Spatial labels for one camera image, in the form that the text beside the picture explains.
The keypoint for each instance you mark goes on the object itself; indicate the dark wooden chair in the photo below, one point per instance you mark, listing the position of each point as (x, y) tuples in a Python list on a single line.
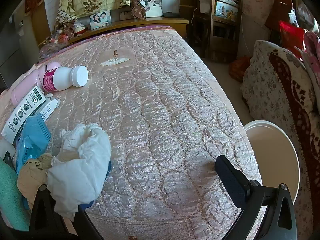
[(215, 42)]

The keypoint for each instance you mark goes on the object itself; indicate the wooden headboard shelf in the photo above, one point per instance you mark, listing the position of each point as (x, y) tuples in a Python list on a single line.
[(160, 22)]

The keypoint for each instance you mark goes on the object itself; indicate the grey cabinet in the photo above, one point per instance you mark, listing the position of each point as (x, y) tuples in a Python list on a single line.
[(15, 42)]

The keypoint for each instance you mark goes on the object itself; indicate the white tissue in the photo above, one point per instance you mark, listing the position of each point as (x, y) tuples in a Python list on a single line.
[(80, 165)]

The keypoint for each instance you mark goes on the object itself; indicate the pink thermos bottle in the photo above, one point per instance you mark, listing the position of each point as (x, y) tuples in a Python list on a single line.
[(25, 90)]

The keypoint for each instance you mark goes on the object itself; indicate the dark flat box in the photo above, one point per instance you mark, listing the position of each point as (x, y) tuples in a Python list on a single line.
[(170, 14)]

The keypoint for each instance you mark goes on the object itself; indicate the beige paper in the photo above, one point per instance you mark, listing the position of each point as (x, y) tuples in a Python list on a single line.
[(30, 177)]

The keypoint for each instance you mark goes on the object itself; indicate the white printed carton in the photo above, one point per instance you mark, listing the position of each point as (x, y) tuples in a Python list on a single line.
[(22, 112)]

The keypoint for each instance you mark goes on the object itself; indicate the blue wipes packet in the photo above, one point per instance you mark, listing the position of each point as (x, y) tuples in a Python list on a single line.
[(32, 140)]

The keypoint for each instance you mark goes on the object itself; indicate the wedding photo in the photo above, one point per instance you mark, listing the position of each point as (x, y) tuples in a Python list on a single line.
[(153, 7)]

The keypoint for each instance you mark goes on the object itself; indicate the pink floral cloth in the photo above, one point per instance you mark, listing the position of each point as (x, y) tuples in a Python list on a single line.
[(312, 47)]

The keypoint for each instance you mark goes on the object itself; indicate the floral printed cushion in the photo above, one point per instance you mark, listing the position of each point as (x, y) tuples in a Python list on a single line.
[(225, 8)]

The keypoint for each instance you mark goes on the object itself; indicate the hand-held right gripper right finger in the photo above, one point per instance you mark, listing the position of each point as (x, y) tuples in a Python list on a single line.
[(231, 177)]

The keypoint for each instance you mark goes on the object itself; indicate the floral upright mattress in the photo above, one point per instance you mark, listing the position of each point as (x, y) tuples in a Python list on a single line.
[(252, 0)]

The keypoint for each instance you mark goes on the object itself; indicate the orange red bag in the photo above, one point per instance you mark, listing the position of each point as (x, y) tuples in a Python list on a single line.
[(240, 67)]

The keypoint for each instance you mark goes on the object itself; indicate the red white patterned cloth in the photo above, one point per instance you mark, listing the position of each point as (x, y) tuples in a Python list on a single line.
[(295, 92)]

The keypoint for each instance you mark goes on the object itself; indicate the white plastic bucket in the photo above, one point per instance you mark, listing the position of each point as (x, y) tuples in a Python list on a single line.
[(270, 150)]

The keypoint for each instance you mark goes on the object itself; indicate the pile of pink trinkets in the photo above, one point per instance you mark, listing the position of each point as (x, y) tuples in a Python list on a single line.
[(62, 37)]

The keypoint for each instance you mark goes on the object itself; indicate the white bottle with pink label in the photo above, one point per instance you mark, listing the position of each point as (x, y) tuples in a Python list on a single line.
[(65, 77)]

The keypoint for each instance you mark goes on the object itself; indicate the framed couple photo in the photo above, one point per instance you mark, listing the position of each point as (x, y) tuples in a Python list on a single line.
[(100, 19)]

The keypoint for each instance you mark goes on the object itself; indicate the teal cloth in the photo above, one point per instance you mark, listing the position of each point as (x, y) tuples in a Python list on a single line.
[(11, 195)]

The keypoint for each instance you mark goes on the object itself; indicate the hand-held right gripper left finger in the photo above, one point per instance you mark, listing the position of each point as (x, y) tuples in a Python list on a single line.
[(42, 210)]

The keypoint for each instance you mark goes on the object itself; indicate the floral covered armchair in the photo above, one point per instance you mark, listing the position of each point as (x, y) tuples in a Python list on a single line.
[(265, 92)]

